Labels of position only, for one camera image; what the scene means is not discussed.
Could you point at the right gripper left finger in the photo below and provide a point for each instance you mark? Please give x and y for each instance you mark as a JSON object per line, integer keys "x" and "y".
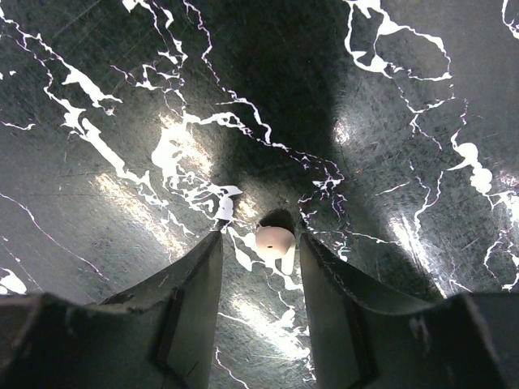
{"x": 156, "y": 334}

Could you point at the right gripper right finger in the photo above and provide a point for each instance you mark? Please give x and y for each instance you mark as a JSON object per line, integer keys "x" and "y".
{"x": 367, "y": 335}

